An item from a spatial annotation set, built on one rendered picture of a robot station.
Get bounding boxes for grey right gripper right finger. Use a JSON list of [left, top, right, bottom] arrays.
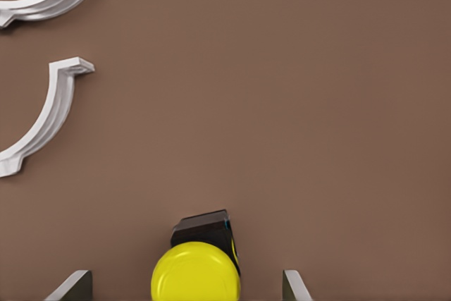
[[282, 269, 314, 301]]

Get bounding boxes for yellow button on black base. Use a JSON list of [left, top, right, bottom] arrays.
[[150, 209, 242, 301]]

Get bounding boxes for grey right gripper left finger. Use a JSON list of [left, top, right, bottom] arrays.
[[43, 269, 94, 301]]

